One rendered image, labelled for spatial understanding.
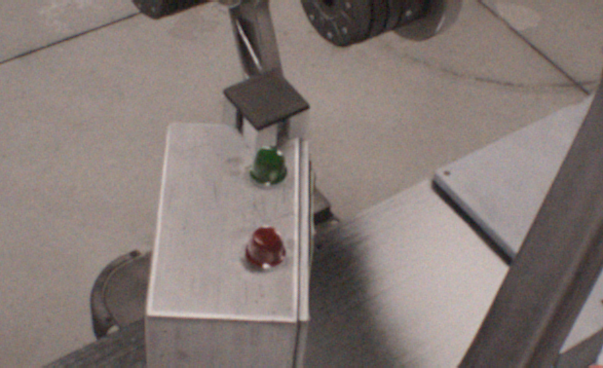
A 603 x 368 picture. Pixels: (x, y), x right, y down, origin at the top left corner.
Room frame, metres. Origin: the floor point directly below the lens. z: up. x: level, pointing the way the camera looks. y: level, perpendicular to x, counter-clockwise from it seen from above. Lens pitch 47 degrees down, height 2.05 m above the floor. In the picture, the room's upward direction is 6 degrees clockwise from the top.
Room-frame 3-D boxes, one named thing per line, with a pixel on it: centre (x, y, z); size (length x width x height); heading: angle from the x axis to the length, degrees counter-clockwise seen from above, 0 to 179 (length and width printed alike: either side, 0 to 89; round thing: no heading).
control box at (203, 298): (0.50, 0.04, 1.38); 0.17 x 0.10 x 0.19; 4
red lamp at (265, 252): (0.47, 0.02, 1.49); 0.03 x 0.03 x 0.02
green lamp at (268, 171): (0.54, 0.02, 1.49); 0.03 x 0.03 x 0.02
